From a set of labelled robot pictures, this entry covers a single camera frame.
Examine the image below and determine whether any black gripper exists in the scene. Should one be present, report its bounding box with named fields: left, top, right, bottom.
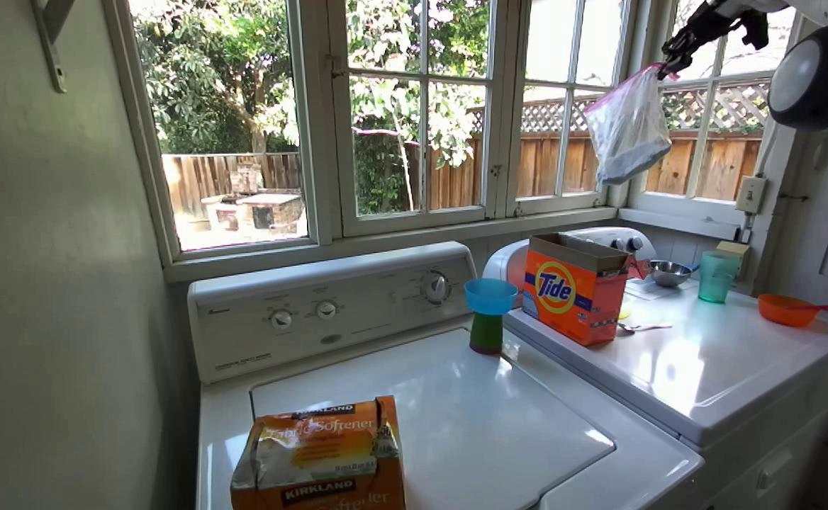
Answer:
left=657, top=0, right=768, bottom=76

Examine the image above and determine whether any clear plastic zip bag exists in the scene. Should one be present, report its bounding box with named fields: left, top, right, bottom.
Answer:
left=587, top=66, right=672, bottom=184

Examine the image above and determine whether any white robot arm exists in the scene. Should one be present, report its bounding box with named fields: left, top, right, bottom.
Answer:
left=657, top=0, right=828, bottom=130

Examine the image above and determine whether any orange Tide detergent box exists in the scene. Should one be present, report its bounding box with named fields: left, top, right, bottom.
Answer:
left=516, top=235, right=628, bottom=347

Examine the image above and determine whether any orange Kirkland dryer sheet box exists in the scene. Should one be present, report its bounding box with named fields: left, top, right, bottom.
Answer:
left=231, top=396, right=406, bottom=510

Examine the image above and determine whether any green translucent plastic cup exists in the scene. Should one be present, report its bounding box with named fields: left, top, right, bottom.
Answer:
left=699, top=253, right=740, bottom=303

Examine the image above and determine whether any small metal bowl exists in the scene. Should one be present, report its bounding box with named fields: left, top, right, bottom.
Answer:
left=649, top=262, right=693, bottom=290

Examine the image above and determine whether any orange measuring scoop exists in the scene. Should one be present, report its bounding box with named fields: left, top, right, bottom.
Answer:
left=757, top=294, right=828, bottom=330

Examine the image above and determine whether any metal spoon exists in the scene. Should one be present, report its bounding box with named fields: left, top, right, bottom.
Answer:
left=618, top=324, right=672, bottom=337

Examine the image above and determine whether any white clothes dryer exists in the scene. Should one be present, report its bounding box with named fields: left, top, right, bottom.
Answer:
left=480, top=225, right=828, bottom=510

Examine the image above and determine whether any white washing machine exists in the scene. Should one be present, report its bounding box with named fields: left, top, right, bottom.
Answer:
left=188, top=242, right=703, bottom=510

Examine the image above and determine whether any white framed window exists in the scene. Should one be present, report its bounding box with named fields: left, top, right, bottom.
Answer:
left=106, top=0, right=781, bottom=281

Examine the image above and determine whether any metal wall bracket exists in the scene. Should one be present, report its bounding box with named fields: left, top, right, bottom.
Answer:
left=28, top=0, right=75, bottom=93

